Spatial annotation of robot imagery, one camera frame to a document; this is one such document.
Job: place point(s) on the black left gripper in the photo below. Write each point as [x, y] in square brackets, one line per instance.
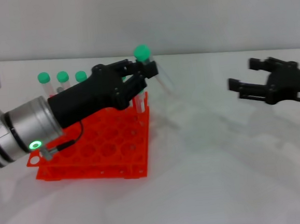
[86, 98]

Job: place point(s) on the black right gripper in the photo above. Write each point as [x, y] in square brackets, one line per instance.
[288, 83]

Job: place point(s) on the orange test tube rack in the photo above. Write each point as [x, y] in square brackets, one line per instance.
[103, 146]

